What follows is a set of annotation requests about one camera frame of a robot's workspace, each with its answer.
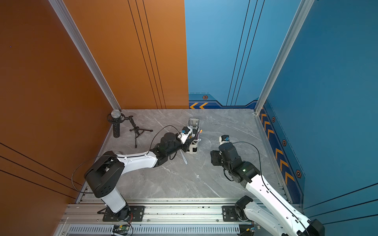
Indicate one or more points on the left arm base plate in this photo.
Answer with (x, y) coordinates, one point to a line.
(126, 214)

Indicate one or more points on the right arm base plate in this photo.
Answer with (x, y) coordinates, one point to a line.
(233, 214)

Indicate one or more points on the green circuit board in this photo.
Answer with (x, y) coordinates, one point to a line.
(122, 230)
(248, 230)

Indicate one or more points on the aluminium corner post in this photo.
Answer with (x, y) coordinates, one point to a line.
(70, 26)
(292, 33)

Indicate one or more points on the aluminium rail frame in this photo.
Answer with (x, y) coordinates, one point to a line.
(161, 217)

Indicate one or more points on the left green circuit board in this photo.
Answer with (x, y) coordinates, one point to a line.
(122, 230)

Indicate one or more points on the white toothbrush holder rack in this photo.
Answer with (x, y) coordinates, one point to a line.
(193, 148)

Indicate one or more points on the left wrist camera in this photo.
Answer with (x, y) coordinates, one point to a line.
(185, 133)

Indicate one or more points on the right green circuit board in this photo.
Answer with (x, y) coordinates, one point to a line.
(248, 230)

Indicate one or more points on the right aluminium corner post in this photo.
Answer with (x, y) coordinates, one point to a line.
(292, 33)

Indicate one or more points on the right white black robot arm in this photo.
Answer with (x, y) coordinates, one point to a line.
(278, 217)

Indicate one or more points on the far clear plastic cup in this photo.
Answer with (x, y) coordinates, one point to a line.
(194, 123)

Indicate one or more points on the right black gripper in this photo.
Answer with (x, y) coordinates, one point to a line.
(214, 157)

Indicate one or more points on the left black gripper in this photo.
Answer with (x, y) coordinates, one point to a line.
(187, 144)

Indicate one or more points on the left aluminium corner post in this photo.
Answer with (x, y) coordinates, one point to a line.
(70, 26)

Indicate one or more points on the black microphone with mount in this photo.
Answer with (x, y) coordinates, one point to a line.
(116, 117)

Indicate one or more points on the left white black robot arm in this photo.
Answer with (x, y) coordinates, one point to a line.
(103, 176)

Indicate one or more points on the black mini tripod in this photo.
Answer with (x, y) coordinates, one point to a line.
(136, 129)

